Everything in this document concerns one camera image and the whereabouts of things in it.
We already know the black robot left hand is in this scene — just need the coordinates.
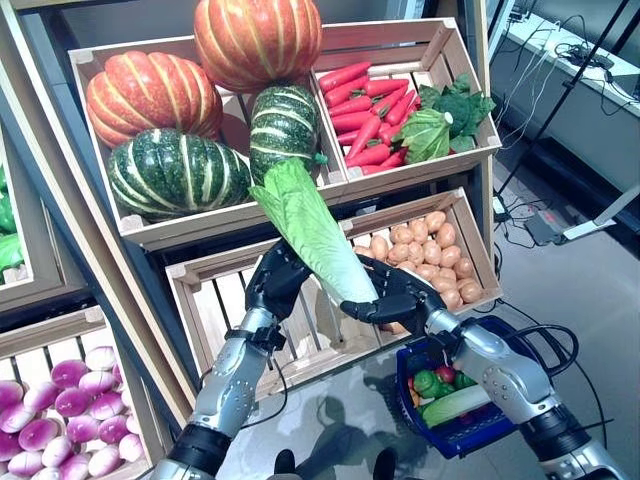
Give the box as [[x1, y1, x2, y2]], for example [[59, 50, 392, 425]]
[[243, 239, 314, 324]]

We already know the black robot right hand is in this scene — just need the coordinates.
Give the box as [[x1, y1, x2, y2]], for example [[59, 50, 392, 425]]
[[339, 262, 449, 337]]

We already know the toy napa cabbage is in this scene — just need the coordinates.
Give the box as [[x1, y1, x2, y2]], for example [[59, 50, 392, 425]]
[[421, 383, 494, 429], [248, 157, 381, 306]]

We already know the blue plastic shopping basket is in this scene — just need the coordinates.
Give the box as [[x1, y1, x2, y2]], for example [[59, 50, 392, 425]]
[[394, 314, 554, 460]]

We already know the wooden slatted crate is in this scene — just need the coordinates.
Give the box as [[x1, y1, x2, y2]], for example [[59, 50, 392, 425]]
[[164, 239, 396, 401], [339, 187, 503, 351], [67, 34, 349, 251], [0, 124, 89, 314], [0, 304, 156, 480], [309, 17, 503, 189]]

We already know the round green toy cabbage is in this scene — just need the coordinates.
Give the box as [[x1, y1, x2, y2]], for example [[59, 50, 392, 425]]
[[412, 369, 444, 400]]

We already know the wide green striped pumpkin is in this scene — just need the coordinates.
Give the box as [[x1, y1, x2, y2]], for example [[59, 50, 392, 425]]
[[106, 128, 253, 225]]

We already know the red toy carrot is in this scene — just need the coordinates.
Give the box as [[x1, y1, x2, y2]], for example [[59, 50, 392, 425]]
[[363, 78, 410, 99], [318, 61, 373, 93], [344, 143, 392, 169], [345, 115, 383, 160], [324, 75, 370, 108], [330, 110, 375, 134], [328, 94, 374, 117]]

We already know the black robot right foot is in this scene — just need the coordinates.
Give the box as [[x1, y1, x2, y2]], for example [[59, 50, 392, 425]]
[[372, 447, 399, 480]]

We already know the black robot foot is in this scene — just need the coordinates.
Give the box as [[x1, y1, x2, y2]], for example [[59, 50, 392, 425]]
[[273, 448, 297, 480], [372, 447, 399, 480]]

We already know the grey power strip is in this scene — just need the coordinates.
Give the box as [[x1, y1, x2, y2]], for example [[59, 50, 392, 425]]
[[523, 209, 569, 246]]

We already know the green striped pumpkin with stem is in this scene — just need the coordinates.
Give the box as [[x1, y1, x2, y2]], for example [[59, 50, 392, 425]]
[[248, 84, 329, 186]]

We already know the light green lettuce head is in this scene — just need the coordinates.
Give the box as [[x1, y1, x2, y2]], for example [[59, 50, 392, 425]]
[[392, 108, 456, 166]]

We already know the black robot left foot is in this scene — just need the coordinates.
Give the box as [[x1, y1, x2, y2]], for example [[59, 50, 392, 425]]
[[273, 448, 297, 480]]

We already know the purple white toy turnip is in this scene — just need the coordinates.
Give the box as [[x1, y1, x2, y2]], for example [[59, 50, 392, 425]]
[[54, 387, 91, 417], [18, 418, 59, 451], [23, 382, 62, 411], [78, 370, 114, 396], [51, 359, 89, 389], [84, 346, 117, 371], [66, 414, 101, 444], [89, 392, 125, 420], [98, 414, 130, 444]]

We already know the white desk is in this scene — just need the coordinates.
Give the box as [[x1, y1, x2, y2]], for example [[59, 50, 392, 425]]
[[492, 12, 640, 242]]

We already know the dark green leafy vegetable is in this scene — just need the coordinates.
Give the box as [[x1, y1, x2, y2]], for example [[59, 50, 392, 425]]
[[417, 73, 497, 154]]

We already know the orange striped pumpkin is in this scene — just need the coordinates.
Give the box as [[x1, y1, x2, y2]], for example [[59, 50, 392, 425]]
[[193, 0, 324, 94], [85, 50, 224, 150]]

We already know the green toy vegetable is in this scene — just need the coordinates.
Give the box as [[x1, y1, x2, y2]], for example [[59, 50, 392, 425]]
[[0, 232, 26, 274], [0, 167, 16, 236]]

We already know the black tripod stand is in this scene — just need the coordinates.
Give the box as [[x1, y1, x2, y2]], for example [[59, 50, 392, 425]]
[[497, 0, 640, 196]]

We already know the wooden display shelf frame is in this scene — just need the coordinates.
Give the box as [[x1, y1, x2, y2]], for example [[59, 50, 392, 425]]
[[0, 0, 496, 416]]

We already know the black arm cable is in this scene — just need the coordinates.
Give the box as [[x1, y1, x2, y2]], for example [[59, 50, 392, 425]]
[[509, 324, 581, 376]]

